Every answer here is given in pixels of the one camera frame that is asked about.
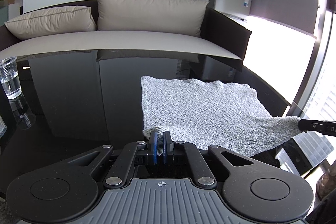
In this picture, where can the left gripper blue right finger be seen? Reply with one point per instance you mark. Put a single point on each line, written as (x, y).
(187, 160)

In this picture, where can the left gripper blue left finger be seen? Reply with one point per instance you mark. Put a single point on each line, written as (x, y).
(133, 154)

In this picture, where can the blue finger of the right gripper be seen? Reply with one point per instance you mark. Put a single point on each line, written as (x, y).
(324, 127)

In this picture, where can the grey terry towel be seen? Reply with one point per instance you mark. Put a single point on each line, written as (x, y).
(229, 115)

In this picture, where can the dark brown sofa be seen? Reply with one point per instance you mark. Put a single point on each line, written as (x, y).
(220, 37)

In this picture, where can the large beige back cushion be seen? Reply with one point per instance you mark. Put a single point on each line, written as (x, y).
(183, 17)

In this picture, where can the small beige side cushion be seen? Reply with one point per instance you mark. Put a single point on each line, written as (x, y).
(52, 21)

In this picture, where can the clear plastic water cup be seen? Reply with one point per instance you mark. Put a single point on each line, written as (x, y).
(10, 78)

